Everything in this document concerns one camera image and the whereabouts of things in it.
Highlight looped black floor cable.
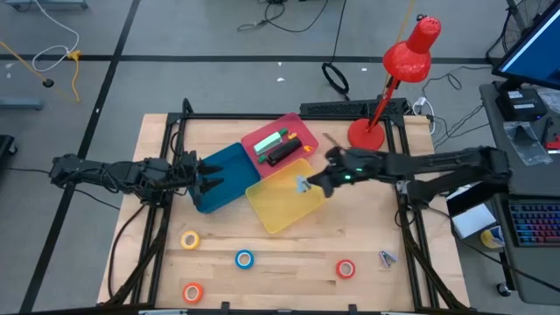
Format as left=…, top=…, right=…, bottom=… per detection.
left=235, top=0, right=330, bottom=34

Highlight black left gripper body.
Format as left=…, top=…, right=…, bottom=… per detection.
left=172, top=150, right=205, bottom=211

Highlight red plastic tray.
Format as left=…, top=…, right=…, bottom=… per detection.
left=240, top=112, right=319, bottom=179

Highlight black floor fan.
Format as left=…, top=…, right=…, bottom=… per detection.
left=485, top=0, right=557, bottom=67

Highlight yellow floor cable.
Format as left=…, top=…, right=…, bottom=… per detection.
left=0, top=41, right=83, bottom=105

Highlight black aluminium frame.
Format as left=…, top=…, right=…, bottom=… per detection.
left=104, top=98, right=472, bottom=315

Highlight grey furniture base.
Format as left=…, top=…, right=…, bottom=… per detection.
left=3, top=0, right=88, bottom=12
left=0, top=96, right=45, bottom=111

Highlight white power adapter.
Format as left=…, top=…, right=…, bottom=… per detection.
left=411, top=96, right=437, bottom=136

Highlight blue plastic tray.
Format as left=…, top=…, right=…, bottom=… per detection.
left=181, top=142, right=263, bottom=215

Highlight yellow tape roll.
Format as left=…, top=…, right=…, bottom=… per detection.
left=180, top=230, right=201, bottom=251

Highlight mint green stapler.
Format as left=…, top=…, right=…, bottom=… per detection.
left=253, top=130, right=284, bottom=157

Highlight backlit keyboard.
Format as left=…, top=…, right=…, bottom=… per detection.
left=508, top=199, right=560, bottom=249

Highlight orange tape roll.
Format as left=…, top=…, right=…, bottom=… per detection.
left=182, top=282, right=205, bottom=305

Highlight red tape roll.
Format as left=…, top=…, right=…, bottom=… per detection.
left=335, top=259, right=356, bottom=280

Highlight yellow hanging cable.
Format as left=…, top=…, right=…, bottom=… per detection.
left=395, top=0, right=417, bottom=47

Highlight black desk cable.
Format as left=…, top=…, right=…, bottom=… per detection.
left=432, top=102, right=491, bottom=150

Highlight white box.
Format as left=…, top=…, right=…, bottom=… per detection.
left=451, top=203, right=499, bottom=241

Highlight blue tape roll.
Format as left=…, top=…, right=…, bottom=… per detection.
left=234, top=248, right=256, bottom=270

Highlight thin black floor cable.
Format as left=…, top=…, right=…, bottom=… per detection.
left=6, top=167, right=53, bottom=175

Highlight black mini computer box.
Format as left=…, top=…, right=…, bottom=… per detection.
left=495, top=87, right=549, bottom=123

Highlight clear plastic bag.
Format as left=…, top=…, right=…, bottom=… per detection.
left=502, top=120, right=554, bottom=167

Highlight coiled black floor cable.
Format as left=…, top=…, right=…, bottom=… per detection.
left=321, top=0, right=351, bottom=101

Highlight black stapler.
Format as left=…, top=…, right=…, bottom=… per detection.
left=266, top=137, right=304, bottom=168

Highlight grey desk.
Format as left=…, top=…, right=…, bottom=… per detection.
left=479, top=80, right=560, bottom=306

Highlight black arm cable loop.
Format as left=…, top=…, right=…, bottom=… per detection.
left=107, top=203, right=150, bottom=303

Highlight black power strip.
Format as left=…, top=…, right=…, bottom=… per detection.
left=299, top=98, right=409, bottom=118

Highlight red desk lamp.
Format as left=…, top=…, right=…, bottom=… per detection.
left=346, top=15, right=442, bottom=154

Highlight computer monitor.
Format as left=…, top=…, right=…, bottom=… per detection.
left=492, top=0, right=560, bottom=91

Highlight yellow translucent plastic tray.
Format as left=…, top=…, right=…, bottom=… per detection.
left=244, top=157, right=331, bottom=235

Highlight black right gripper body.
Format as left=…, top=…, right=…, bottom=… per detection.
left=325, top=146, right=384, bottom=188

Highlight white floor cable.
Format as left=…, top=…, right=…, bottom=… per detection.
left=31, top=0, right=81, bottom=74

